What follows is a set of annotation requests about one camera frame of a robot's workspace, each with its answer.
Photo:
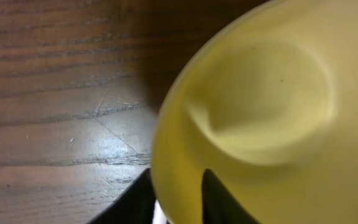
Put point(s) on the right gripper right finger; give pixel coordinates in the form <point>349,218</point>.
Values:
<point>218,204</point>

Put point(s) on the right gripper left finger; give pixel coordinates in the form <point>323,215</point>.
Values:
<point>134,206</point>

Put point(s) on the yellow plastic bowl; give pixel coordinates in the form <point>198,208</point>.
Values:
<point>270,105</point>

